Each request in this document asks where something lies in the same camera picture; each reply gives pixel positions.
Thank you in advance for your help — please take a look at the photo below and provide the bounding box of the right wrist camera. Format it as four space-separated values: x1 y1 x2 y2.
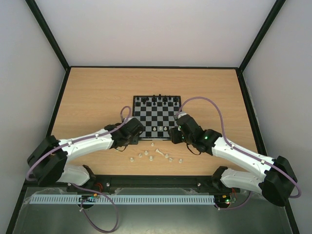
174 112 187 121

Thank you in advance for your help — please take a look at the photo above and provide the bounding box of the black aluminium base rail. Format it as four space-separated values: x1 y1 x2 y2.
68 174 244 195

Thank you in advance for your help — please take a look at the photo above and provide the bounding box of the green circuit board right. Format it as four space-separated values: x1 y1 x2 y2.
216 193 237 204

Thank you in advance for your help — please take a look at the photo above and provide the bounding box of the black and silver chessboard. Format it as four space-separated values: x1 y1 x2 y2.
133 95 181 140

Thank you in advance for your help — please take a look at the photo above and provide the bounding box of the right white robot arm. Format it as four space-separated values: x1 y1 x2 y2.
169 113 297 207

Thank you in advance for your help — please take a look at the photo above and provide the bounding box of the white slotted cable duct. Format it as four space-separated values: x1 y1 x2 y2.
29 195 215 205

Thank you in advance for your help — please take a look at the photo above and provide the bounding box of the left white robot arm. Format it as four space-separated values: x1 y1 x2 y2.
26 117 145 187

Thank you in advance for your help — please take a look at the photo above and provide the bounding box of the black enclosure frame right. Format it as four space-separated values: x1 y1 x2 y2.
244 0 312 233

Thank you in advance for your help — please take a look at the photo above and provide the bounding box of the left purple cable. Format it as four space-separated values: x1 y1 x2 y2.
26 106 134 181

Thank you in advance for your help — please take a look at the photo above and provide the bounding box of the purple cable loop front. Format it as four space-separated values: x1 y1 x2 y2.
73 184 120 232

